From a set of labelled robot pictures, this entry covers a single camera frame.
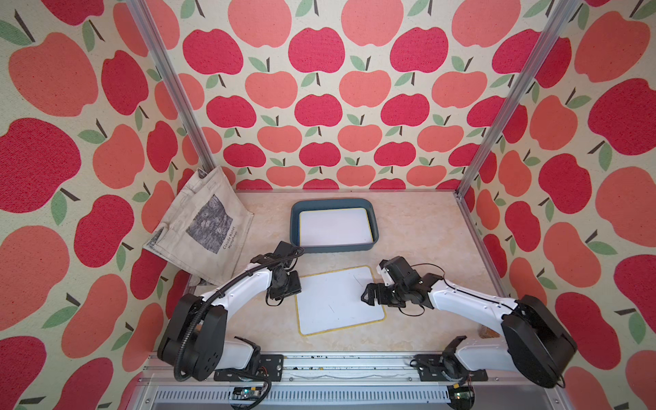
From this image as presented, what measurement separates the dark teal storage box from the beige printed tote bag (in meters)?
0.26

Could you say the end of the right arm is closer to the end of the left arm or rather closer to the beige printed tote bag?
the end of the left arm

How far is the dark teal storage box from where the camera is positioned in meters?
1.03

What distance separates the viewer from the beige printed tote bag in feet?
2.56

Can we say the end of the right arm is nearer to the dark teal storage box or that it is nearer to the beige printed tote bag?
the dark teal storage box
